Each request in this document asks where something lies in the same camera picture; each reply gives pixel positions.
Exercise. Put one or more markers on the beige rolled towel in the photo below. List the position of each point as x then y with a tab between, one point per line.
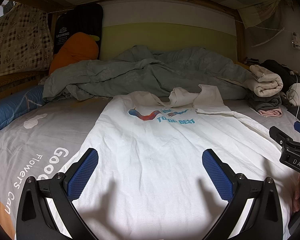
264	82

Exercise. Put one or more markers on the grey-green crumpled duvet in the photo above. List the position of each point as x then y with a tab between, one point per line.
141	69

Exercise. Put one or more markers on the white printed t-shirt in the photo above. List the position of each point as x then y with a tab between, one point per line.
150	182

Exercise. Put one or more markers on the person's right hand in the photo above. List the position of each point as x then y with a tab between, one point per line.
296	196

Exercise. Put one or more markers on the pink folded garment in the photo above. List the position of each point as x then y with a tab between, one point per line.
271	113

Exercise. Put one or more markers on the black printed cushion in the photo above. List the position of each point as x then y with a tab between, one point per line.
85	18

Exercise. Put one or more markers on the white plastic bag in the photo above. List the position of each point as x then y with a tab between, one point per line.
293	94

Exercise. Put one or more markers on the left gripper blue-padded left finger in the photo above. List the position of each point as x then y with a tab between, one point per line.
35	219

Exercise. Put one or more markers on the checked floral curtain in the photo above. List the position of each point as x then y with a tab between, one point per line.
25	40

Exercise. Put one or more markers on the dark grey folded garment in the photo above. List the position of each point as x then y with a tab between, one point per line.
264	103

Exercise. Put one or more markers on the grey printed bed sheet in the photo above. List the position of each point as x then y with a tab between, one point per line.
28	142

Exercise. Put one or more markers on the wooden bed frame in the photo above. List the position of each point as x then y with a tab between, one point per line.
53	14

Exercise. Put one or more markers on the blue pillow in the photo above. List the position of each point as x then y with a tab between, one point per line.
19	104

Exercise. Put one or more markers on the white wall socket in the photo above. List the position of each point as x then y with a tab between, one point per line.
295	41

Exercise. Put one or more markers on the orange plush cushion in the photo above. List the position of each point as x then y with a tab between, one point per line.
78	47

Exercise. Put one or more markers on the green and white headboard pad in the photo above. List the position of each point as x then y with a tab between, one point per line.
165	25

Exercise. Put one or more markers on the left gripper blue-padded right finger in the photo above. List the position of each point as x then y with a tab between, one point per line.
264	219

